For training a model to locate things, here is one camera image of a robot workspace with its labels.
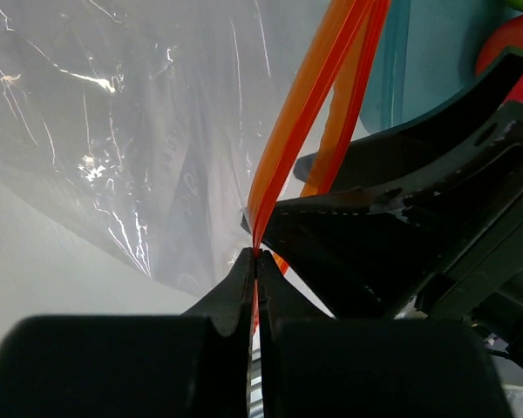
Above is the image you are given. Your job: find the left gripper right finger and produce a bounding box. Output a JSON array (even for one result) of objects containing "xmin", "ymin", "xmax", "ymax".
[{"xmin": 256, "ymin": 252, "xmax": 506, "ymax": 417}]

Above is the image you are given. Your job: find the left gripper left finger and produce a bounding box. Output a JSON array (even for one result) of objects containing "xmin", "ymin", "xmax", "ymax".
[{"xmin": 0, "ymin": 248, "xmax": 255, "ymax": 417}]

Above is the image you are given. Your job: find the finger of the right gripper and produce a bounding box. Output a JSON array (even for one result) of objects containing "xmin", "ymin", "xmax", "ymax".
[{"xmin": 261, "ymin": 165, "xmax": 497, "ymax": 319}]

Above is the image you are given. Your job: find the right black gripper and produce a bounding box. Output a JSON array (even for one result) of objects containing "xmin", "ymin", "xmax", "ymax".
[{"xmin": 294, "ymin": 45, "xmax": 523, "ymax": 375}]

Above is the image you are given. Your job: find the clear orange zip top bag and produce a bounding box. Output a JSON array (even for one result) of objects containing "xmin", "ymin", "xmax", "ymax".
[{"xmin": 0, "ymin": 0, "xmax": 393, "ymax": 301}]

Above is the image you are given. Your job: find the teal plastic bin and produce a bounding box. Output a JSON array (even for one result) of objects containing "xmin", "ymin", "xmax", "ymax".
[{"xmin": 359, "ymin": 0, "xmax": 519, "ymax": 133}]

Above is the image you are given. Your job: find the red fruit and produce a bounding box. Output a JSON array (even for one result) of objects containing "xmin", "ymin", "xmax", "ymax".
[{"xmin": 474, "ymin": 12, "xmax": 523, "ymax": 105}]

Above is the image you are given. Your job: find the aluminium mounting rail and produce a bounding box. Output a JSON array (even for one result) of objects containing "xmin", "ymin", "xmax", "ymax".
[{"xmin": 247, "ymin": 334, "xmax": 523, "ymax": 418}]

